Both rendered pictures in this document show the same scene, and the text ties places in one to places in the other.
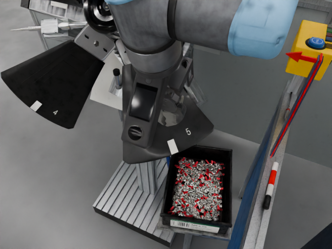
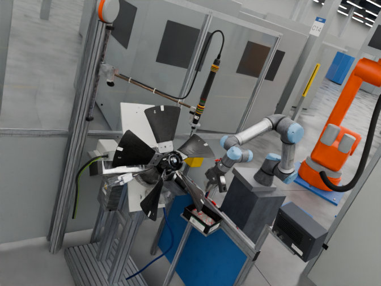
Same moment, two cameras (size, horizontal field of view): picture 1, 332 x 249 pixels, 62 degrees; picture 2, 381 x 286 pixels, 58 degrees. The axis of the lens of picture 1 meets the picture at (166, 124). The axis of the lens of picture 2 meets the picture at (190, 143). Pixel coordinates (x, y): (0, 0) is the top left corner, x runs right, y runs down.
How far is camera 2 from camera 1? 1.90 m
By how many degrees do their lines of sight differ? 59
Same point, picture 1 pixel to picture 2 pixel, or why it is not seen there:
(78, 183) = not seen: outside the picture
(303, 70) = (196, 164)
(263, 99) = not seen: hidden behind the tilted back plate
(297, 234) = not seen: hidden behind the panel
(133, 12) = (237, 160)
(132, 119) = (222, 185)
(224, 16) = (248, 157)
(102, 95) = (136, 206)
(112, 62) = (136, 187)
